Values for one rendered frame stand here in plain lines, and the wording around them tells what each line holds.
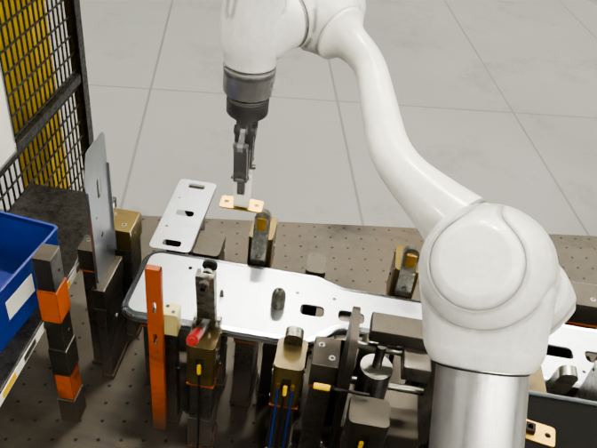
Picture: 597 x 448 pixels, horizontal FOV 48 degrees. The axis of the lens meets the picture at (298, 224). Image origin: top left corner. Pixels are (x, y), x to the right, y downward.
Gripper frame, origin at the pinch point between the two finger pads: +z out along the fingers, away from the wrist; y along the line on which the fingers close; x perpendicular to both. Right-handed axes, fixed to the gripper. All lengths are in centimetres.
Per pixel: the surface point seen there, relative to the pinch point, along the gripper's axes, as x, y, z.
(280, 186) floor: 8, 186, 130
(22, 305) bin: 38.9, -18.4, 22.3
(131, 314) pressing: 20.7, -9.6, 29.8
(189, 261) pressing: 12.8, 9.4, 30.0
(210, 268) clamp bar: 3.0, -13.8, 9.5
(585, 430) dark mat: -64, -33, 14
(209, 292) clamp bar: 2.7, -16.6, 12.7
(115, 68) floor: 132, 291, 129
